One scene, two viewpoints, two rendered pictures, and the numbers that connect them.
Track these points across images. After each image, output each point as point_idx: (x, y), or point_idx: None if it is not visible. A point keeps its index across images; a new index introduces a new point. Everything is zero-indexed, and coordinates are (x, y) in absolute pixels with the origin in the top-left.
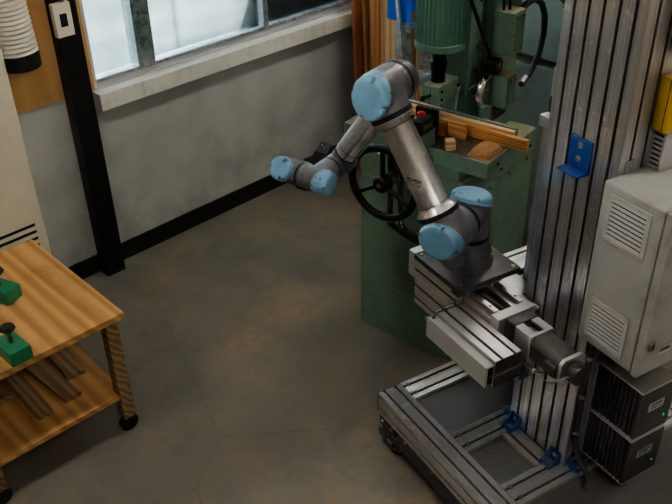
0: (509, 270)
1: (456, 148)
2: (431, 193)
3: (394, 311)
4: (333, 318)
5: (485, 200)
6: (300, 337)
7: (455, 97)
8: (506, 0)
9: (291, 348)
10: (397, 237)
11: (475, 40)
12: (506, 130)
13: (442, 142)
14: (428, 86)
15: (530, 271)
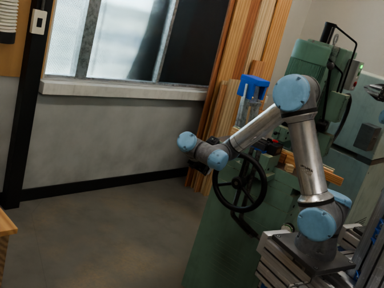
0: (349, 264)
1: (292, 172)
2: (318, 182)
3: (209, 282)
4: (161, 278)
5: (349, 202)
6: (136, 286)
7: (286, 143)
8: (336, 88)
9: None
10: (228, 227)
11: None
12: (327, 168)
13: (282, 166)
14: (279, 127)
15: (364, 270)
